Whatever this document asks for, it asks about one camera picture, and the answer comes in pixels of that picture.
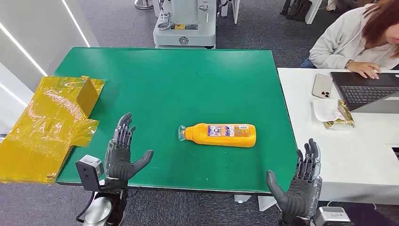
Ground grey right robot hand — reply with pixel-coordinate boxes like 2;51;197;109
265;138;323;224

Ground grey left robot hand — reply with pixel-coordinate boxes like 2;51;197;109
104;113;154;182

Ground orange plastic bottle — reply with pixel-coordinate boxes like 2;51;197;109
178;122;257;148

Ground white table foot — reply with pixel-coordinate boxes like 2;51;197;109
258;195;278;212
233;194;252;204

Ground white desk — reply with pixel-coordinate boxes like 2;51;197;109
277;67;399;206

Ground yellow taped cardboard box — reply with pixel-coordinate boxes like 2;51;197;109
0;75;106;185

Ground white paper tissue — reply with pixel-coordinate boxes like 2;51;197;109
312;98;345;122

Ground gold snack wrapper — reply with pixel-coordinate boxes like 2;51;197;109
323;99;355;130

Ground green table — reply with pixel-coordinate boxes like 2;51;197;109
53;47;300;194

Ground beige smartphone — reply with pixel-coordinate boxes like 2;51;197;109
312;73;334;99

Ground dark grey laptop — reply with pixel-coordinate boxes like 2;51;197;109
330;72;399;114

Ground person's hand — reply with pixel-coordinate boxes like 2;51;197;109
347;61;382;80

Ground chrome stand base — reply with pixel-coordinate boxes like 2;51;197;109
134;0;154;10

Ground person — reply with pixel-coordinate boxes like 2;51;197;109
301;0;399;80

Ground white furniture leg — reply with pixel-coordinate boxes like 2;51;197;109
304;0;323;25

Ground black boots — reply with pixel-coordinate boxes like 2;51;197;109
279;0;312;23

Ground white furniture panel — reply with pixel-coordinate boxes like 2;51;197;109
220;0;240;24

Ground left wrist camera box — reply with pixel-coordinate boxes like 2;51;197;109
75;155;108;192

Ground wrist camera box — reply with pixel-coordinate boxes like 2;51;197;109
75;155;108;192
313;206;353;226

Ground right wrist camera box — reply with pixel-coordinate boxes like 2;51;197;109
313;206;353;226

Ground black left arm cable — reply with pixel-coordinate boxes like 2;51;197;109
75;191;96;224

